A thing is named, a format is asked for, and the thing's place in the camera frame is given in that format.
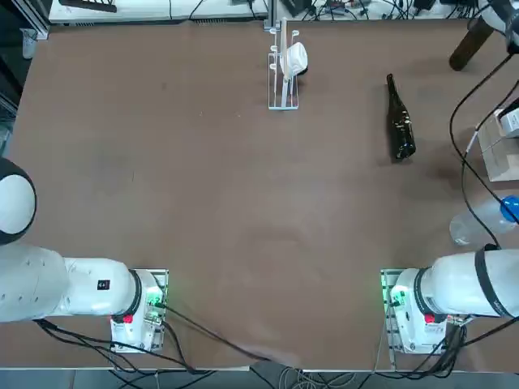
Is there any clear plastic beaker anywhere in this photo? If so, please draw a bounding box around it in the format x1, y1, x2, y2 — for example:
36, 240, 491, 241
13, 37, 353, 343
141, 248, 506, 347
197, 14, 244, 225
21, 28, 41, 60

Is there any brown glass bottle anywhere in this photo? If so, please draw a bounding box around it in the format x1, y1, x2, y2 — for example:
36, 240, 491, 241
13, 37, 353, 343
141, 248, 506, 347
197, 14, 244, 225
448, 15, 495, 72

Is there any white cup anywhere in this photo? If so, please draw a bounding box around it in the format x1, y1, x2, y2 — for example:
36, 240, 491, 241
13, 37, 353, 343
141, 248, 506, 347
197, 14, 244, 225
282, 41, 308, 79

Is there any aluminium camera post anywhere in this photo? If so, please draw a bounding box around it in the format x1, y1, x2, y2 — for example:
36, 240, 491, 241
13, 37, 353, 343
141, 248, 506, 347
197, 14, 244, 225
263, 0, 283, 33

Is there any wooden block stand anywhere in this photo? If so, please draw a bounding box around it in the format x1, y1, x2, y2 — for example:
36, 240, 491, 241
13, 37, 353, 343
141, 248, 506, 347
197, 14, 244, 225
477, 107, 519, 182

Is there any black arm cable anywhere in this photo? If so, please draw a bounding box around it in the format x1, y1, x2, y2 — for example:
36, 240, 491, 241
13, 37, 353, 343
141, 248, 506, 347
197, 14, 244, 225
448, 48, 519, 250

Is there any white wire cup rack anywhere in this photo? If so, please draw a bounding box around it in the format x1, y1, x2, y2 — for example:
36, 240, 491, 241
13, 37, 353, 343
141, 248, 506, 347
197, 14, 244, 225
265, 18, 302, 111

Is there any clear plastic bottle blue cap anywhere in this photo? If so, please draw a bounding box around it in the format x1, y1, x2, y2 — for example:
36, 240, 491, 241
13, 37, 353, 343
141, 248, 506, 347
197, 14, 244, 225
449, 195, 519, 247

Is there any dark green glass bottle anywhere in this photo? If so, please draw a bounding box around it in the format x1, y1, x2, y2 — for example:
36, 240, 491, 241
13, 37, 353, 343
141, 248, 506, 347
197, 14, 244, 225
384, 73, 418, 164

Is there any black base cable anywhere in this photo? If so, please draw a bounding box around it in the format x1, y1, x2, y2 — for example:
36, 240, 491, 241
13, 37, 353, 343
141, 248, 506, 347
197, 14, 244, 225
161, 301, 285, 364

